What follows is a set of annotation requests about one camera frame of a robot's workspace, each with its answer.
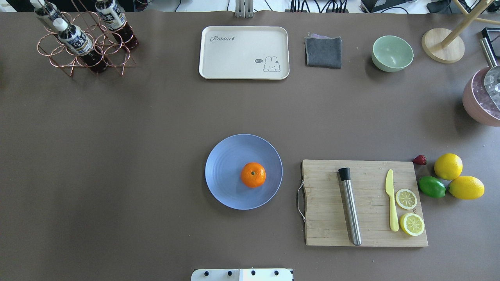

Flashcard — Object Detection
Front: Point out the lemon slice far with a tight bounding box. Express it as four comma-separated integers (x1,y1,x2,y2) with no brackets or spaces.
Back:
395,189,418,210

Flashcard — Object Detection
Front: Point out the yellow plastic knife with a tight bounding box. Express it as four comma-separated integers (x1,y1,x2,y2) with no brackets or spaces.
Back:
385,169,399,232

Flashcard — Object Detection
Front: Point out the lemon slice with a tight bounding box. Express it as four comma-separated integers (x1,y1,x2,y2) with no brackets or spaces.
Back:
395,189,418,210
399,212,425,237

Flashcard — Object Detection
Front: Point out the blue plate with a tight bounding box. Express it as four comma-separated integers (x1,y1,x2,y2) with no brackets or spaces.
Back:
205,134,283,210

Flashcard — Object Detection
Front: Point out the aluminium frame post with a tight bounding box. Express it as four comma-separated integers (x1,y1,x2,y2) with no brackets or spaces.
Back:
235,0,254,18

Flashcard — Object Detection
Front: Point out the tea bottle two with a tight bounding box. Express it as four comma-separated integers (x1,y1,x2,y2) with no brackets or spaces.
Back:
53,18,108,73

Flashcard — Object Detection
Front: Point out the cream rabbit tray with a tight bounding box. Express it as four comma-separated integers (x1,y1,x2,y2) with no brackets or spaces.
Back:
198,26,290,80

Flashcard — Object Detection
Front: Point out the copper wire bottle rack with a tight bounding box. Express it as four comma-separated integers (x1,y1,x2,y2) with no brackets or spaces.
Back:
31,0,139,77

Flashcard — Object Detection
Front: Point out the wooden cup tree stand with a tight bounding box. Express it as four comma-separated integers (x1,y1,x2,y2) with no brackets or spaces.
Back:
421,0,499,64

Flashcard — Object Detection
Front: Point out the metal ice scoop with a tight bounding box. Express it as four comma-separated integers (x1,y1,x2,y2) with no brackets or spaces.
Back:
480,37,500,110

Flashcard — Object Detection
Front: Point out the grey folded cloth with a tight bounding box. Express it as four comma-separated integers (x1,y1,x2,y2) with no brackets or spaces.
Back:
305,34,343,69

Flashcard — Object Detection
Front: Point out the wooden cutting board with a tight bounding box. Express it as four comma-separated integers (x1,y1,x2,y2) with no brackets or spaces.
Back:
302,160,428,247

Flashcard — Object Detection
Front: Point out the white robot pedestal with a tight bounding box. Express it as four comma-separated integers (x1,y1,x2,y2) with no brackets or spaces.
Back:
191,268,294,281

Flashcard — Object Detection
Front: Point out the tea bottle three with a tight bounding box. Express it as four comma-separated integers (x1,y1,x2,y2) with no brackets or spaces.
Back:
30,0,66,30

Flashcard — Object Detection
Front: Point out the lemon slice near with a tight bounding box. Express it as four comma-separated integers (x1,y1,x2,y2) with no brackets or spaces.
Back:
399,212,425,237

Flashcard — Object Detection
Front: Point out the whole lemon two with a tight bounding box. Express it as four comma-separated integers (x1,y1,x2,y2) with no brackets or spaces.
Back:
448,176,485,200

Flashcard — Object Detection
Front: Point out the pink bowl with ice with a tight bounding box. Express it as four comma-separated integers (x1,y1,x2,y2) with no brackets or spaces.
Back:
462,67,500,127

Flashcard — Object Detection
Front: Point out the tea bottle one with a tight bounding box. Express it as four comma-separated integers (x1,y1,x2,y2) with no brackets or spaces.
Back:
95,0,139,50

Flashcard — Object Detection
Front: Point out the red strawberry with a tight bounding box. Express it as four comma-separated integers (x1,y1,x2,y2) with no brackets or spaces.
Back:
412,155,427,165

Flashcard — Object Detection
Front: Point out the green lime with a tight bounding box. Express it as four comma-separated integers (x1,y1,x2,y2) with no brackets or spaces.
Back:
418,176,446,199

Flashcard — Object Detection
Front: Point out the green bowl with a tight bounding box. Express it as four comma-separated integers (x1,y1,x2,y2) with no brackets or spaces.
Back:
371,35,414,73

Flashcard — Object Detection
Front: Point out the orange fruit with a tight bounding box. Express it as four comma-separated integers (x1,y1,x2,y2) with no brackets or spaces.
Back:
240,162,266,188

